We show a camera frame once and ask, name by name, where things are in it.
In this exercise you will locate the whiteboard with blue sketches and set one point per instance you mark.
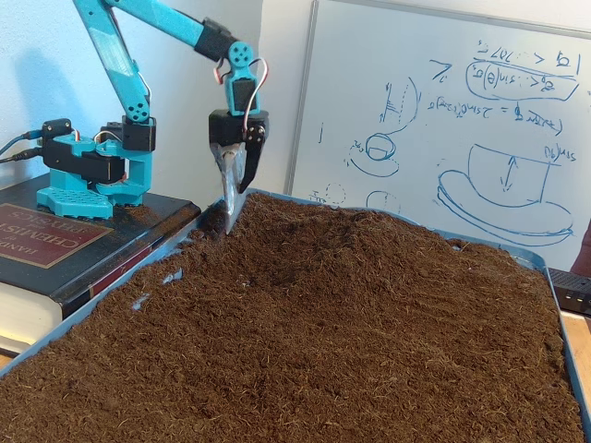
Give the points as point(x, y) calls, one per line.
point(438, 138)

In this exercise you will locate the black device with lights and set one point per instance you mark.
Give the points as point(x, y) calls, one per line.
point(575, 290)

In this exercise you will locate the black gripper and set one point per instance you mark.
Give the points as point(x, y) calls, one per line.
point(226, 130)

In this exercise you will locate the blue plastic tray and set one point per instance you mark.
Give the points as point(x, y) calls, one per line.
point(531, 258)

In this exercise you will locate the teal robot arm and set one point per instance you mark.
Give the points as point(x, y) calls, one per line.
point(115, 60)

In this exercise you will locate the person's right hand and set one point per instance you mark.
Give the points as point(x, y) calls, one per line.
point(582, 251)

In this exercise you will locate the brown soil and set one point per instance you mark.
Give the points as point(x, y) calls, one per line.
point(323, 346)

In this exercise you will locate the black chemistry handbook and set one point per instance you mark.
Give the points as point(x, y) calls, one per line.
point(69, 249)

